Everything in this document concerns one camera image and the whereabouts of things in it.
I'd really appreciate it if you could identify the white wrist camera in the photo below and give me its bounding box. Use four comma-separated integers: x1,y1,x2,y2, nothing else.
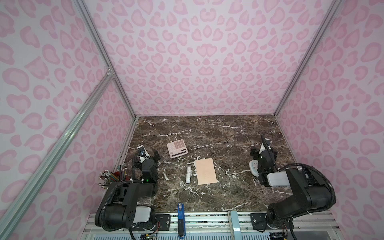
259,145,266,155
137,145,151,159

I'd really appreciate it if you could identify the pink desk calculator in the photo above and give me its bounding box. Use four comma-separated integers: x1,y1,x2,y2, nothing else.
167,140,188,159

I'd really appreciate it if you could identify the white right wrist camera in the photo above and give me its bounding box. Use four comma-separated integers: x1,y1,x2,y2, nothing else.
259,145,266,155

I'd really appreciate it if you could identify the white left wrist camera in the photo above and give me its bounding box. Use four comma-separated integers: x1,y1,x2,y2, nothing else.
137,145,151,159

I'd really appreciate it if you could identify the white glue stick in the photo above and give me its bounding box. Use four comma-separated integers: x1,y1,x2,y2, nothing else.
186,166,192,184

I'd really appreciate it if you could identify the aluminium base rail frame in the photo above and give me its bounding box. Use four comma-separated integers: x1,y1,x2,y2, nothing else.
81,211,344,240

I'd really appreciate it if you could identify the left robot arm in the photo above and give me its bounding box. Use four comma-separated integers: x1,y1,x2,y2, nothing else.
95,146,161,232

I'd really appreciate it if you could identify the white round clock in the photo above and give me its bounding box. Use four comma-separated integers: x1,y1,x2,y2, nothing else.
249,160,259,178

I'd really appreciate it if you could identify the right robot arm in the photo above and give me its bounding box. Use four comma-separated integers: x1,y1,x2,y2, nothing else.
249,136,337,232

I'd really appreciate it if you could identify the peach pink envelope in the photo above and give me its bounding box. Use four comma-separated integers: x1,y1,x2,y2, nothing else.
195,158,219,185

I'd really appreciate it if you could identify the blue black tool on rail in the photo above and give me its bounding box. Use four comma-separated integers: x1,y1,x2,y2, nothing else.
177,203,186,239

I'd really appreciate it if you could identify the red pencil holder cup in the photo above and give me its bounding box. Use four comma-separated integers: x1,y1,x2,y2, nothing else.
114,171,126,182

